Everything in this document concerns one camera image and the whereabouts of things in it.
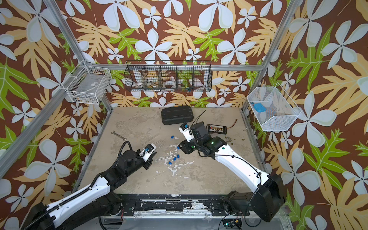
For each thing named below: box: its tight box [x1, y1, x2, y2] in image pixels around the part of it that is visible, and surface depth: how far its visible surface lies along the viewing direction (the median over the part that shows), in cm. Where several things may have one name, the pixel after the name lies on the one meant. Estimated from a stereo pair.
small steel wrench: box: [110, 130, 128, 141], surface depth 106 cm
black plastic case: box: [161, 105, 194, 126], surface depth 112 cm
